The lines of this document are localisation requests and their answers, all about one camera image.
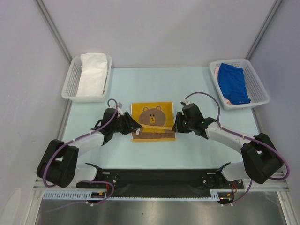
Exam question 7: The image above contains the blue towel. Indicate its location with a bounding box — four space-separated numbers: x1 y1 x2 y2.
217 63 251 105

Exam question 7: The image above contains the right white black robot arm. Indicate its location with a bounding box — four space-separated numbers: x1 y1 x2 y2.
172 103 284 188

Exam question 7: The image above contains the pink towel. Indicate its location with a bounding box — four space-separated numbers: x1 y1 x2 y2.
214 67 233 105

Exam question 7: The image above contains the right white plastic basket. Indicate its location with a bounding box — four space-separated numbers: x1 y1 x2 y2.
209 59 270 110

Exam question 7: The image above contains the white plastic basket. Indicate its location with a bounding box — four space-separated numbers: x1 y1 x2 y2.
209 59 270 110
61 55 113 103

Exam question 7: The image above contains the white towel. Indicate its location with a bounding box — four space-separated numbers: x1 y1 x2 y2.
76 53 108 97

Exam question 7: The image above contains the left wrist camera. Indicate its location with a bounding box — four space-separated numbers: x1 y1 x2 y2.
117 102 124 115

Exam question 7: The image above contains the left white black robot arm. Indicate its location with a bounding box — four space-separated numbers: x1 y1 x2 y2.
37 107 142 188

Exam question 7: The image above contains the white slotted cable duct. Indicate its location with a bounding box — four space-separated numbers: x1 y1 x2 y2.
43 189 235 201

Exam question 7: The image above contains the brown towel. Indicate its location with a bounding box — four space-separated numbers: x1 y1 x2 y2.
131 102 176 142

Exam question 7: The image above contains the left white plastic basket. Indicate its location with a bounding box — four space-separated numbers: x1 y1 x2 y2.
61 55 113 103

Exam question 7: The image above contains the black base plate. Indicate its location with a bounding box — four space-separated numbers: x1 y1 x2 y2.
76 168 244 198

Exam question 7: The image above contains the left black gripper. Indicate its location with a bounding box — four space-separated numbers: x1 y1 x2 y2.
111 112 142 135

